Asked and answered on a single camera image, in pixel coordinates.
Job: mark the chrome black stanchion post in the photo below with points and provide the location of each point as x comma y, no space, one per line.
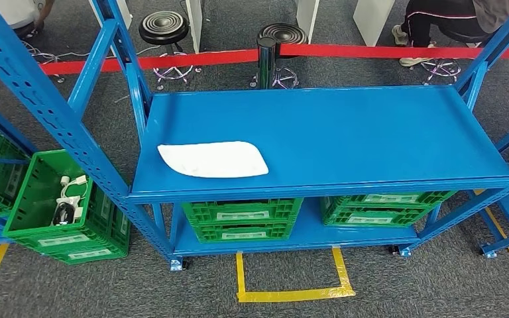
266,61

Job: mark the person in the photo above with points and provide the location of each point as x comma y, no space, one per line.
17,11
439,17

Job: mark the white plastic panel part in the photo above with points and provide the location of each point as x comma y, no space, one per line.
215,160

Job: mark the white power adapter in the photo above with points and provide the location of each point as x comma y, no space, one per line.
78,213

